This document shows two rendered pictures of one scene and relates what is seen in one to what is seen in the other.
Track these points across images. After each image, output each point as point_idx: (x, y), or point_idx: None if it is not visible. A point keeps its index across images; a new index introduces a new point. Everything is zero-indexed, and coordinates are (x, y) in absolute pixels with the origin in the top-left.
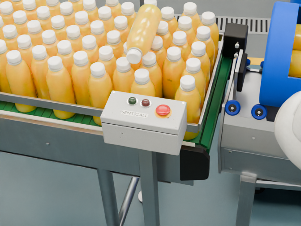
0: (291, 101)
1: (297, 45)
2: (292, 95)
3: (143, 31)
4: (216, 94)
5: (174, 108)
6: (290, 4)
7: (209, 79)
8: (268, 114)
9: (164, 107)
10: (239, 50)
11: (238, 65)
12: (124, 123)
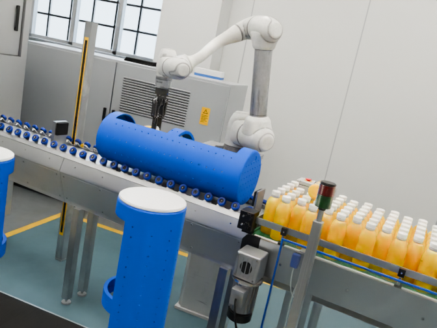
0: (271, 131)
1: None
2: (269, 132)
3: (320, 180)
4: None
5: (302, 179)
6: (243, 151)
7: None
8: (242, 204)
9: (307, 178)
10: (259, 191)
11: (262, 189)
12: None
